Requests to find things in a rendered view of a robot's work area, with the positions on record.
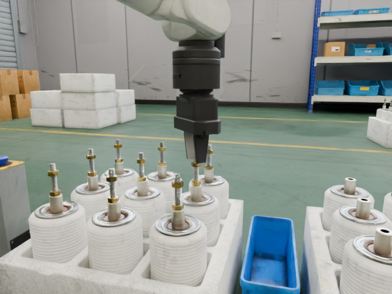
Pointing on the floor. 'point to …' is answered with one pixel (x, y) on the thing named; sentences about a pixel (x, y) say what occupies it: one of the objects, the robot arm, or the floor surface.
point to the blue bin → (270, 258)
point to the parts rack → (380, 21)
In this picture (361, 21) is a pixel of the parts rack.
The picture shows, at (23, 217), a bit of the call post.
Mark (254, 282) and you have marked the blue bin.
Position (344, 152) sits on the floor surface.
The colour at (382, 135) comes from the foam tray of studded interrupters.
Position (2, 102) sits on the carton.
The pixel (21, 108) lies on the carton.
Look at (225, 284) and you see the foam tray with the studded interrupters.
